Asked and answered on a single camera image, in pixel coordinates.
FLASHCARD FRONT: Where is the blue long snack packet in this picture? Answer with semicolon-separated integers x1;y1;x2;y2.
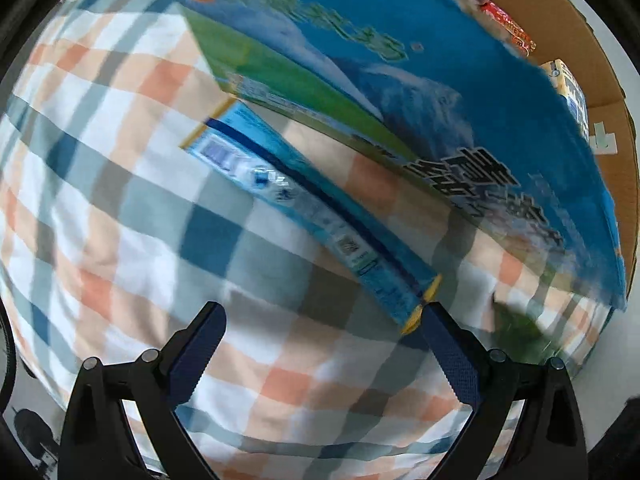
181;98;442;334

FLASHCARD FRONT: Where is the white blue tissue pack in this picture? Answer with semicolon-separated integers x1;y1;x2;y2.
540;58;589;141

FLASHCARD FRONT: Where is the red snack packet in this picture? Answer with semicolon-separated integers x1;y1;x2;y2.
480;1;536;58

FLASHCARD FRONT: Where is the dark green plastic bag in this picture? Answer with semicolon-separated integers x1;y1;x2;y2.
491;294;565;365

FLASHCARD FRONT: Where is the plaid checkered quilt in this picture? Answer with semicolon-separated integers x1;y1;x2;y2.
0;0;616;480

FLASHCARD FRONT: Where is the open cardboard box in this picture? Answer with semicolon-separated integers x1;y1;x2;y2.
178;0;638;309

